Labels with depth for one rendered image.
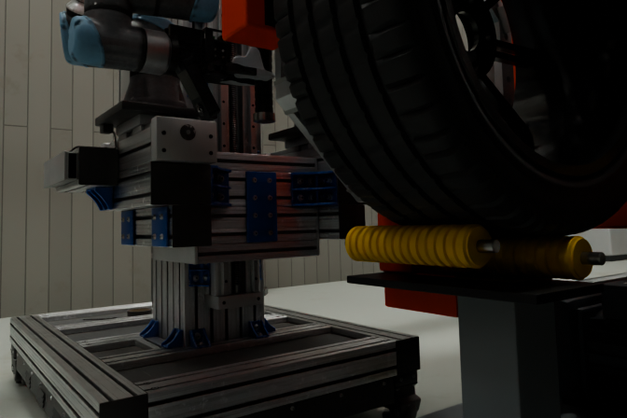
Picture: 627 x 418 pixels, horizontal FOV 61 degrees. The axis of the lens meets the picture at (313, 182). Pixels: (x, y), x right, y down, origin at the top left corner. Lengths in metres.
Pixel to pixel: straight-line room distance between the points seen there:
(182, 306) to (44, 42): 3.00
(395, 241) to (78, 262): 3.44
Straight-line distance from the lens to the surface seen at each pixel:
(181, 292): 1.51
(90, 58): 0.94
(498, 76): 1.16
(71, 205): 4.07
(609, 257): 7.38
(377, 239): 0.82
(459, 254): 0.71
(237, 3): 0.79
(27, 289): 4.04
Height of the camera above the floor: 0.55
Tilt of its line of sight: 4 degrees up
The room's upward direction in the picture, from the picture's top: 2 degrees counter-clockwise
